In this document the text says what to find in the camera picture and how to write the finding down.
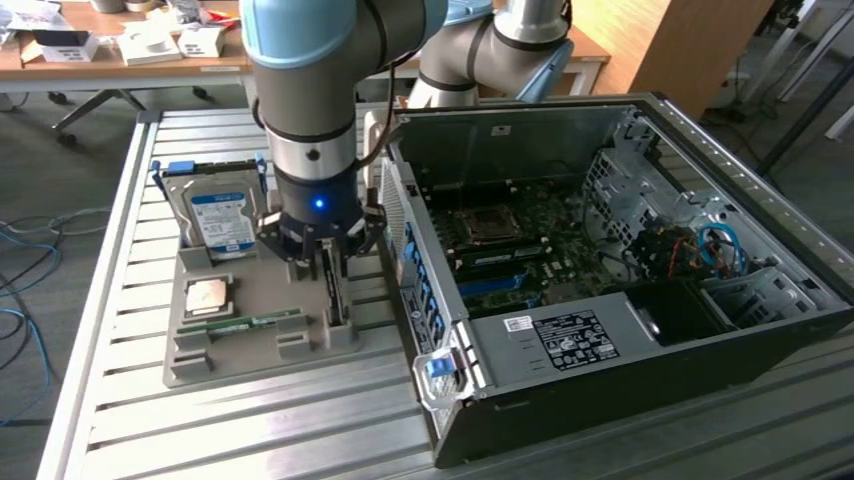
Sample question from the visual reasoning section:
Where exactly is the black open PC case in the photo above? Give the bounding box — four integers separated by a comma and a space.
363, 92, 854, 469

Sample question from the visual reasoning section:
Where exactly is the wooden cabinet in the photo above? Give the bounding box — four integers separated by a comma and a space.
576, 0, 779, 121

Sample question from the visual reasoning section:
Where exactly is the white box printed label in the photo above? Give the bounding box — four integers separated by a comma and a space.
176, 27, 227, 59

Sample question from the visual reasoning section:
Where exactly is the white box round hole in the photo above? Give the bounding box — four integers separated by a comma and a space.
116, 27, 183, 67

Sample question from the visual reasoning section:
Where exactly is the grey power supply unit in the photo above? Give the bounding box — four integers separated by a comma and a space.
466, 292, 662, 389

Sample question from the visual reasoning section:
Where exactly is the grey parts rack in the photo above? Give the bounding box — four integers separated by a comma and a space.
163, 239, 366, 389

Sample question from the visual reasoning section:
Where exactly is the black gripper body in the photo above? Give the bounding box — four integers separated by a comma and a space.
275, 167, 370, 242

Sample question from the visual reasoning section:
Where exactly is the long blue expansion slot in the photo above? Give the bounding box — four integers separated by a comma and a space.
458, 277, 526, 296

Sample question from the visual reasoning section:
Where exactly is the silver CPU chip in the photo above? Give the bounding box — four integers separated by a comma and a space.
183, 277, 235, 316

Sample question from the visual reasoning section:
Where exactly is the green RAM stick bare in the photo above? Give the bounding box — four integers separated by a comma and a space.
176, 309, 302, 335

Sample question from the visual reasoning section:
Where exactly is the green RAM stick labelled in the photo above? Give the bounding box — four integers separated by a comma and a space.
459, 244, 546, 269

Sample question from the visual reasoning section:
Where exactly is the hard disk with blue caddy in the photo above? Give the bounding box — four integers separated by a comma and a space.
151, 153, 275, 261

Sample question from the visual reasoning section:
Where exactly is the green GPU card black fan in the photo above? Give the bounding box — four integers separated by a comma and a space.
318, 234, 350, 329

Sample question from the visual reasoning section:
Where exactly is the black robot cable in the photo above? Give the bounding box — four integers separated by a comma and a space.
359, 49, 428, 221

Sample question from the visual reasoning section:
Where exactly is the red orange wire bundle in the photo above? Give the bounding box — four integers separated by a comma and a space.
670, 234, 713, 274

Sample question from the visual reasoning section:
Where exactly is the blue case latch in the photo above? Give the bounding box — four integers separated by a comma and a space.
424, 353, 462, 380

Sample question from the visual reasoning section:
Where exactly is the grey floor cable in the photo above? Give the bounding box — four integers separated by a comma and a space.
0, 207, 112, 236

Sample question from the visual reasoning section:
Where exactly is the white box black lid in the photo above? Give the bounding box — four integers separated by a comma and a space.
31, 29, 101, 64

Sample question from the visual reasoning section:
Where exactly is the green motherboard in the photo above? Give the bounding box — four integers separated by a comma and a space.
426, 184, 642, 319

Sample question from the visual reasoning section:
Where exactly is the blue disk wire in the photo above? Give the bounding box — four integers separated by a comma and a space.
695, 223, 750, 279

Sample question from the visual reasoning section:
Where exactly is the white paper stack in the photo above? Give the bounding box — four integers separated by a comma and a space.
0, 0, 75, 34

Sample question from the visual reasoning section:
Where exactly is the blue floor cable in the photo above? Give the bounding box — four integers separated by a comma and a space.
0, 224, 61, 429

